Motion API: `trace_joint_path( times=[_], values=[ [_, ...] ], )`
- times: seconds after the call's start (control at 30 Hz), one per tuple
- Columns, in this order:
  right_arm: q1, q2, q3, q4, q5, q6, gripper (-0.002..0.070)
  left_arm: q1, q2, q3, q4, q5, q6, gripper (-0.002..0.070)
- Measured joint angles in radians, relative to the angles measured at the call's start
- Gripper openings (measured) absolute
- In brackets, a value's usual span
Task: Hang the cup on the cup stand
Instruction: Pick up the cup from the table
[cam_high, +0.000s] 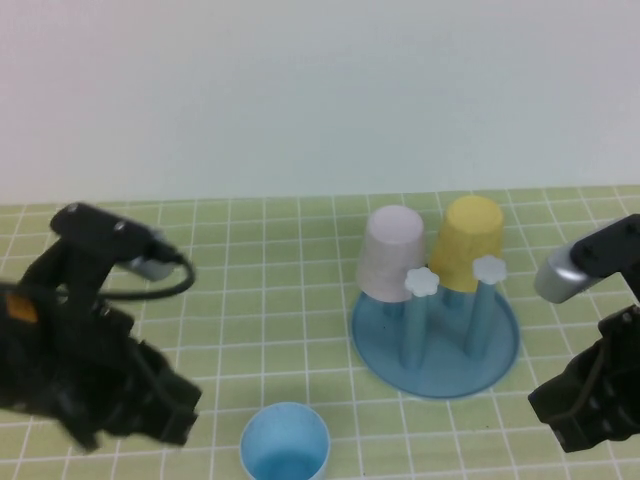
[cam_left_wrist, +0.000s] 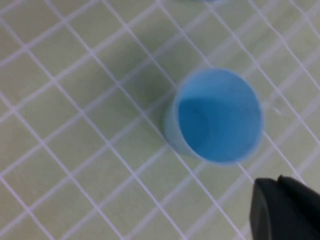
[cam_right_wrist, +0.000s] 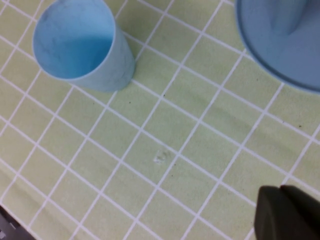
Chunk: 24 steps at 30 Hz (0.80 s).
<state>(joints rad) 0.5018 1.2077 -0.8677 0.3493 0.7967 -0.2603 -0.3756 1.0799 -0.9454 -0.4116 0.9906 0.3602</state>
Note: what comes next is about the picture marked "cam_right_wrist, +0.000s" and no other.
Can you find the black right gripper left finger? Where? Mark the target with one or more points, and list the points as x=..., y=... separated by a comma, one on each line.
x=267, y=220

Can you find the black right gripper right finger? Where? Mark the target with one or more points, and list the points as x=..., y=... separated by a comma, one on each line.
x=305, y=207

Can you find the light blue cup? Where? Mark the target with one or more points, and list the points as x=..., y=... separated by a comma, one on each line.
x=75, y=50

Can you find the blue cup stand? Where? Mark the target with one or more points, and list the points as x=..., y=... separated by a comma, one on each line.
x=262, y=37

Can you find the green checked tablecloth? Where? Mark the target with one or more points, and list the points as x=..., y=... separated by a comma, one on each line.
x=175, y=125

